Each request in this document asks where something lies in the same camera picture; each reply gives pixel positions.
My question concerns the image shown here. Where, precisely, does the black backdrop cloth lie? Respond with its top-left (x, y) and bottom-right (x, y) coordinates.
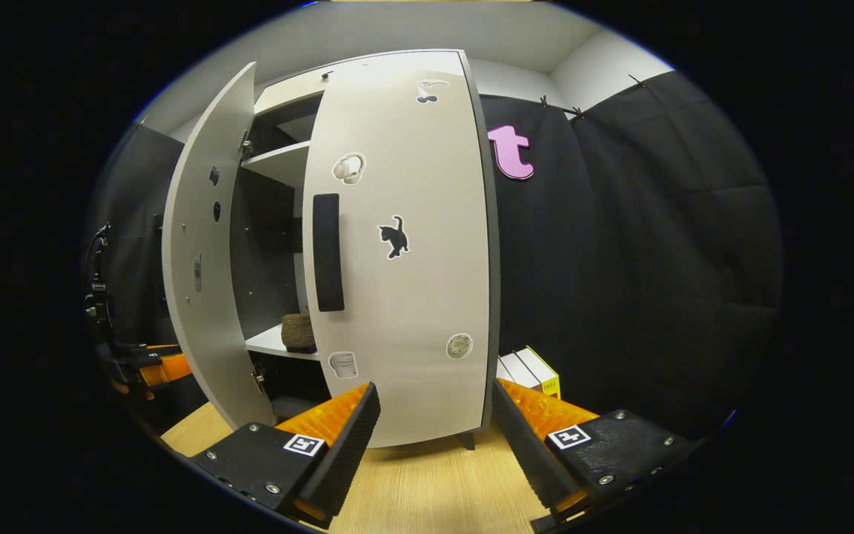
top-left (86, 122), bottom-right (209, 435)
top-left (477, 70), bottom-right (784, 438)

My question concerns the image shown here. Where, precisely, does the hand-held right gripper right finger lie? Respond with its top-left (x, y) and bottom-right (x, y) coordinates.
top-left (491, 378), bottom-right (698, 524)

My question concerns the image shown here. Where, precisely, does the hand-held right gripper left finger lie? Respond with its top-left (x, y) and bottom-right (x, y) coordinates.
top-left (188, 382), bottom-right (383, 529)

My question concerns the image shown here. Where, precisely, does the white cabinet drawer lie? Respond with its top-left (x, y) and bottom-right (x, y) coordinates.
top-left (253, 70), bottom-right (328, 116)

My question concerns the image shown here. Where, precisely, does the white and brown book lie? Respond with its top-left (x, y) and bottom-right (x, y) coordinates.
top-left (505, 351), bottom-right (543, 391)

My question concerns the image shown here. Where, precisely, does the white and yellow book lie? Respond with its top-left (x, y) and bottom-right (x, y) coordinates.
top-left (525, 346), bottom-right (563, 400)

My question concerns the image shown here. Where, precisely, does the brown shoe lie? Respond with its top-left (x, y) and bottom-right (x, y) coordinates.
top-left (281, 313), bottom-right (318, 354)

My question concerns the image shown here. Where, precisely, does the white shoe cabinet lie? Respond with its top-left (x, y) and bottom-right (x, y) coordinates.
top-left (231, 49), bottom-right (502, 452)

